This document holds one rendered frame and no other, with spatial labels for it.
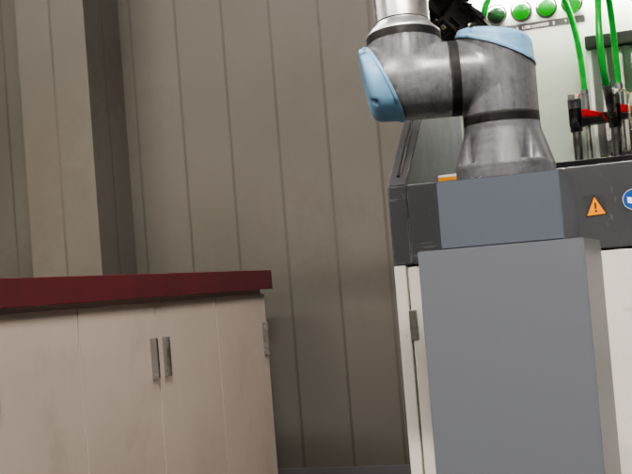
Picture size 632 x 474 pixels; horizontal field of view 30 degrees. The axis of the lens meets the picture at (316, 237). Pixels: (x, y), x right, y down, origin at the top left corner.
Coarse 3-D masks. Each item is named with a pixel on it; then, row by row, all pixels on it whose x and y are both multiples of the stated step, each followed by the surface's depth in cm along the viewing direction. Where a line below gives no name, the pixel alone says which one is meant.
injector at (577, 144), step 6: (570, 102) 249; (576, 102) 248; (570, 108) 249; (576, 108) 248; (570, 114) 249; (576, 114) 248; (570, 120) 249; (576, 120) 246; (570, 126) 249; (576, 126) 247; (576, 132) 249; (576, 138) 249; (576, 144) 249; (582, 144) 250; (576, 150) 249; (582, 150) 249; (576, 156) 249; (582, 156) 249
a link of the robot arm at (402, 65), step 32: (384, 0) 180; (416, 0) 180; (384, 32) 178; (416, 32) 177; (384, 64) 176; (416, 64) 176; (448, 64) 175; (384, 96) 176; (416, 96) 176; (448, 96) 176
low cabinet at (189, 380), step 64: (0, 320) 267; (64, 320) 293; (128, 320) 324; (192, 320) 363; (256, 320) 412; (0, 384) 265; (64, 384) 290; (128, 384) 321; (192, 384) 359; (256, 384) 407; (0, 448) 262; (64, 448) 287; (128, 448) 317; (192, 448) 355; (256, 448) 402
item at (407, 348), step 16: (400, 272) 236; (400, 288) 236; (400, 304) 236; (400, 320) 236; (400, 336) 236; (416, 368) 236; (416, 384) 235; (416, 400) 234; (416, 416) 234; (416, 432) 234; (416, 448) 234; (416, 464) 234
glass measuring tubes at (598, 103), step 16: (624, 32) 270; (592, 48) 273; (608, 48) 272; (624, 48) 270; (592, 64) 273; (608, 64) 272; (624, 64) 270; (592, 80) 275; (608, 80) 272; (624, 80) 271; (592, 96) 275; (624, 96) 272; (608, 128) 274; (608, 144) 273
